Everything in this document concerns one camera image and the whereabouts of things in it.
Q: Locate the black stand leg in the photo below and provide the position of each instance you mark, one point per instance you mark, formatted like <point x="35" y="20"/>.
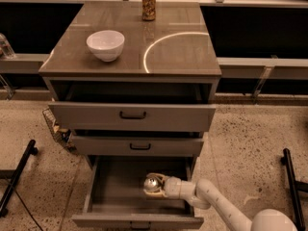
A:
<point x="13" y="175"/>
<point x="295" y="187"/>

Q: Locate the grey middle drawer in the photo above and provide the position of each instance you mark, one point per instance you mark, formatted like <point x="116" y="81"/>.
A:
<point x="137" y="146"/>

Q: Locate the green white 7up can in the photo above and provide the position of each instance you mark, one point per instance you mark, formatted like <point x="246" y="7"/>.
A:
<point x="151" y="184"/>

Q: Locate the wire mesh basket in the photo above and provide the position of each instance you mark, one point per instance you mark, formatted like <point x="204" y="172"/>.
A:
<point x="60" y="135"/>

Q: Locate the grey open bottom drawer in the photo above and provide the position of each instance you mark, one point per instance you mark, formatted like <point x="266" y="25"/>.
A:
<point x="116" y="198"/>

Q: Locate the white ceramic bowl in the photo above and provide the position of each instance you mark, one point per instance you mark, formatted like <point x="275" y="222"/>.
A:
<point x="106" y="45"/>

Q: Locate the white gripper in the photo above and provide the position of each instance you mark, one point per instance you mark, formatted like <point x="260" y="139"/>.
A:
<point x="172" y="188"/>

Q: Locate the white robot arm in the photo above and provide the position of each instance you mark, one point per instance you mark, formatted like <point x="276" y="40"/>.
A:
<point x="203" y="194"/>

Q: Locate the brown patterned drink can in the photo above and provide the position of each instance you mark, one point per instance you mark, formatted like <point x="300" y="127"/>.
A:
<point x="148" y="10"/>

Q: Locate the black left stand leg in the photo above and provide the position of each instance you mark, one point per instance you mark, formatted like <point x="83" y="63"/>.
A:
<point x="13" y="175"/>

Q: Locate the grey top drawer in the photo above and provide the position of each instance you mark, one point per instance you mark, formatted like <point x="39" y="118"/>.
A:
<point x="133" y="117"/>

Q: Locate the clear plastic bottle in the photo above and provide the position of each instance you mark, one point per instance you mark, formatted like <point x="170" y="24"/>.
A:
<point x="6" y="47"/>

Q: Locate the grey drawer cabinet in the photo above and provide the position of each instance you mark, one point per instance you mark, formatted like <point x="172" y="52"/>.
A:
<point x="174" y="47"/>

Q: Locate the black right stand leg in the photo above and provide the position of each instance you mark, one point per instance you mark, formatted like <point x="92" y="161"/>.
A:
<point x="295" y="187"/>

